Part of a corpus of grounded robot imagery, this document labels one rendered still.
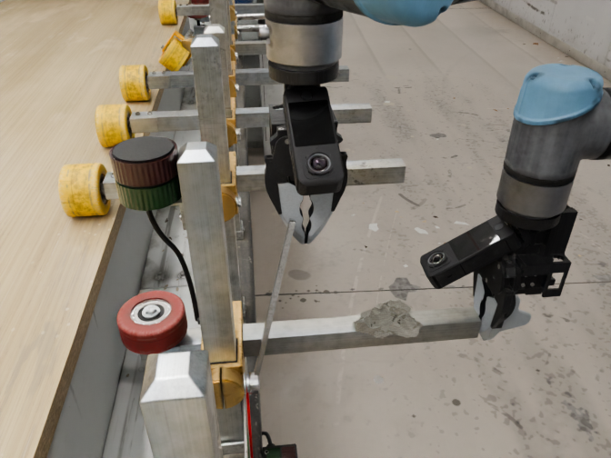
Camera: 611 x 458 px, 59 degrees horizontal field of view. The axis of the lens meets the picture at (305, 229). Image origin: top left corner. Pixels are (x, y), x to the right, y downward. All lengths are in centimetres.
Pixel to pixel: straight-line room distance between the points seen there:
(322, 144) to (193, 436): 30
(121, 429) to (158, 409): 63
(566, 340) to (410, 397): 63
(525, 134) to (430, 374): 132
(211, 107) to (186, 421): 50
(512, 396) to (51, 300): 144
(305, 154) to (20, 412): 38
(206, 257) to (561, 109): 38
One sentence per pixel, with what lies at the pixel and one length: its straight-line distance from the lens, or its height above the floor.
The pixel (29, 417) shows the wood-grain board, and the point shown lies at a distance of 62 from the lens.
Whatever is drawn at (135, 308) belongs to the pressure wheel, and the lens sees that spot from 69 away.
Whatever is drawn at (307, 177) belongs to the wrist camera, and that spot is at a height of 111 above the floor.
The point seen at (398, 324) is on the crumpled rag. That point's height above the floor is 87.
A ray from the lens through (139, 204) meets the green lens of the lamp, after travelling 51.
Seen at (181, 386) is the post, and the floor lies 112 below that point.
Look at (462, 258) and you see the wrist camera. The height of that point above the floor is 97.
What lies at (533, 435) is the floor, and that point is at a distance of 178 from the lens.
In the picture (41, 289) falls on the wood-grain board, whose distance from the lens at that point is 77.
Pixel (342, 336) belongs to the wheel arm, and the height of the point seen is 85.
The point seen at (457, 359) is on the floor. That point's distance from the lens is 190.
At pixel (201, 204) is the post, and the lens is 52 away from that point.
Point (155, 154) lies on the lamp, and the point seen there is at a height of 114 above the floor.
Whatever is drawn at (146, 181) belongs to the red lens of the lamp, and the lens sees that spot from 50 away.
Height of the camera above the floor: 135
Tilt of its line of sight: 34 degrees down
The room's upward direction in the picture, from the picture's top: straight up
